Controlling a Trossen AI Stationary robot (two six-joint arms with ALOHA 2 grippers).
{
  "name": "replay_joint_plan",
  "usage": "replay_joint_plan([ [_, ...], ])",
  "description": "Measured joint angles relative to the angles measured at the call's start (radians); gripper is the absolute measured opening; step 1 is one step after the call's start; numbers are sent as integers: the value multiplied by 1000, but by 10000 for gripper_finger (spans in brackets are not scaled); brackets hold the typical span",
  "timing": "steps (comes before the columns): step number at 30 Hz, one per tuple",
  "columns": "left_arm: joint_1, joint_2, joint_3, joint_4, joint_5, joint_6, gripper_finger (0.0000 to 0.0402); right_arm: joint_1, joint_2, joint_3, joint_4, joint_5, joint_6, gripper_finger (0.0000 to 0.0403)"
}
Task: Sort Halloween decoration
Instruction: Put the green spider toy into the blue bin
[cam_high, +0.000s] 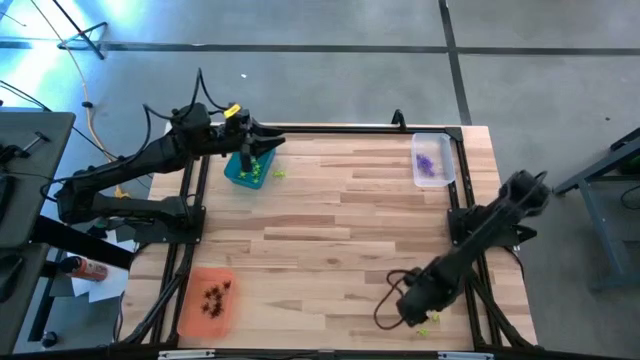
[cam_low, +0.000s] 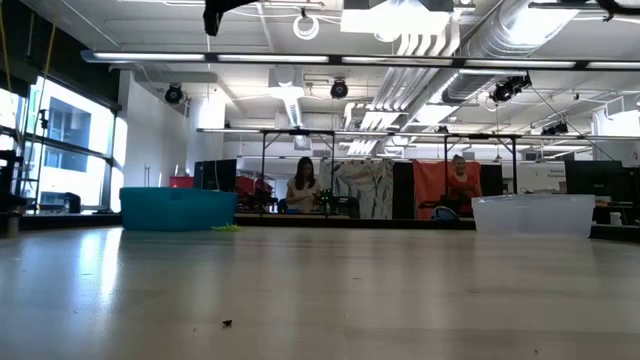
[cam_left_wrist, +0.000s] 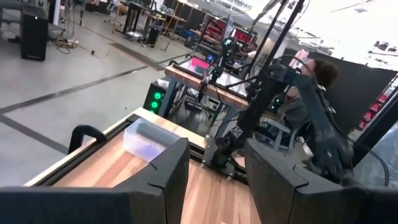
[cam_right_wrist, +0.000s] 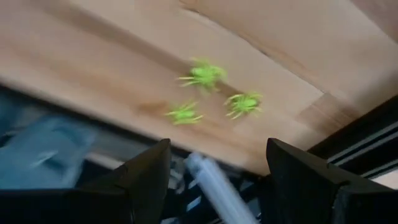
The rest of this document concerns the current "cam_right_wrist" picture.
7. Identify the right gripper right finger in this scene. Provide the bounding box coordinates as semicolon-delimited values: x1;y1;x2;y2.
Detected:
266;138;398;224

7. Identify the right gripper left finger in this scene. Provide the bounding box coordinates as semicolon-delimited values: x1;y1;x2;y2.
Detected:
0;138;172;224

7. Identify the blurry blue object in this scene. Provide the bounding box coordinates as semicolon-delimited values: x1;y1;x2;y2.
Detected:
0;93;99;190

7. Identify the green plastic spider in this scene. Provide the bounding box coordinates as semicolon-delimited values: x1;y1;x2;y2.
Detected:
177;57;228;94
223;91;264;121
164;101;205;127

